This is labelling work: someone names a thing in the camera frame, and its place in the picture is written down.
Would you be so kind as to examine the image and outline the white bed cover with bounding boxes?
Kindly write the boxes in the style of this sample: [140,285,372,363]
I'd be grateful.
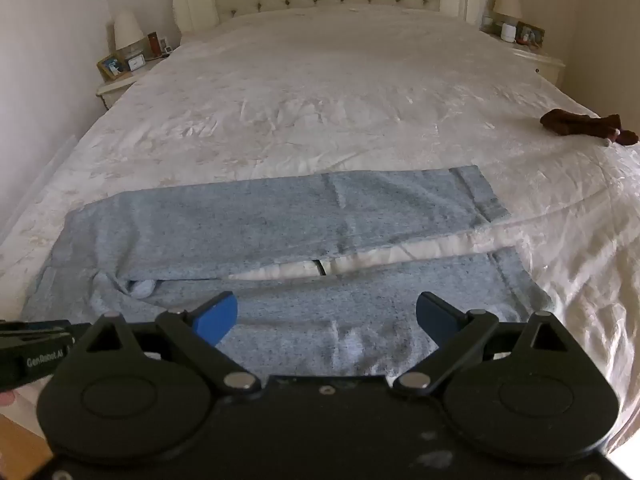
[0,7,640,461]

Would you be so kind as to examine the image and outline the grey pants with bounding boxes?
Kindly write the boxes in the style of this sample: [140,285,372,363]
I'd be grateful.
[22,164,554,377]

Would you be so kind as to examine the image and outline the white table lamp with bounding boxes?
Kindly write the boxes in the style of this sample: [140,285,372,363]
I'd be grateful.
[492,0,524,22]
[112,10,146,59]

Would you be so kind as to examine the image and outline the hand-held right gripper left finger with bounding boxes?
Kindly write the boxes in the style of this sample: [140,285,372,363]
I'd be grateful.
[73,291,262,395]

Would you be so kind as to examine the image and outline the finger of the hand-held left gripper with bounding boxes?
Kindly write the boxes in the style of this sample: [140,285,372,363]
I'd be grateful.
[0,319,72,342]

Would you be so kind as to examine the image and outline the cream nightstand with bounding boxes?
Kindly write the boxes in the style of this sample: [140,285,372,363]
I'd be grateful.
[96,42,182,112]
[479,25,567,86]

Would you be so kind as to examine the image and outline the dark photo frame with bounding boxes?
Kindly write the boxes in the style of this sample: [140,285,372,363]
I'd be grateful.
[515,21,546,50]

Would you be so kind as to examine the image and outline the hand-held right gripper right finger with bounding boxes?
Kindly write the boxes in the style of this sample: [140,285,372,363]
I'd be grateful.
[392,291,584,395]

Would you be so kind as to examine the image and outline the wooden photo frame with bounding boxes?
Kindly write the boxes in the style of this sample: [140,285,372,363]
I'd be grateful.
[97,52,129,81]

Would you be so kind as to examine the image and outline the brown sock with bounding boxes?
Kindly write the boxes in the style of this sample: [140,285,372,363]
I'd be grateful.
[540,108,640,147]

